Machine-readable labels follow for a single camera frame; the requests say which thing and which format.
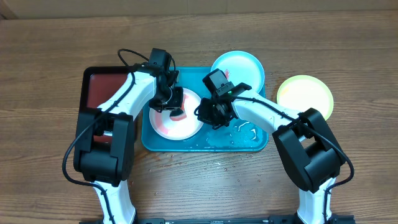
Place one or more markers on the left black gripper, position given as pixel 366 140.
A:
pixel 175 103

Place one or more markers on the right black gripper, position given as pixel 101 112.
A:
pixel 206 119

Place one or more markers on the orange green scrub sponge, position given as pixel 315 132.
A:
pixel 177 114

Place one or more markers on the white plate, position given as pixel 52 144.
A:
pixel 181 127

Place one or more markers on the yellow plate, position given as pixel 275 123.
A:
pixel 302 92

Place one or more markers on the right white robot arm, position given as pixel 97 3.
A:
pixel 309 151

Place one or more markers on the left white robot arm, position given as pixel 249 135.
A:
pixel 103 150

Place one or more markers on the teal plastic tray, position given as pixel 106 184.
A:
pixel 239 136

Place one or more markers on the dark red tray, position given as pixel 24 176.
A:
pixel 98 86

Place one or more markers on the light blue plate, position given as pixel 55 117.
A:
pixel 241 67

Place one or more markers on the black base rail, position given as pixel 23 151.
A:
pixel 274 219

